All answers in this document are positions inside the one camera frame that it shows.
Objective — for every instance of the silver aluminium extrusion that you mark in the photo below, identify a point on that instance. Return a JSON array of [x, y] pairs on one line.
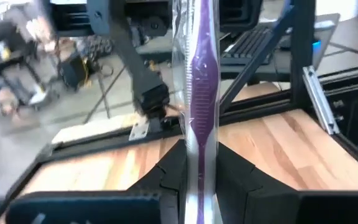
[[320, 99]]

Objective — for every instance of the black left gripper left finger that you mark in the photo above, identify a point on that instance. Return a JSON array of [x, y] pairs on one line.
[[104, 208]]

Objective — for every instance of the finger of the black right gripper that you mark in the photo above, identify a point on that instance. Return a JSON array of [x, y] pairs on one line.
[[241, 15], [151, 18]]

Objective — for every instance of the purple toothbrush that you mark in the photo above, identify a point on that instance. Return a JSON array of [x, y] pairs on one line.
[[204, 77]]

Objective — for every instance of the black box with white labels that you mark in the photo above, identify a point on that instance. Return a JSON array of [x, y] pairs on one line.
[[356, 109]]

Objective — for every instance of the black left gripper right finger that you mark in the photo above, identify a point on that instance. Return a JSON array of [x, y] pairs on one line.
[[275, 205]]

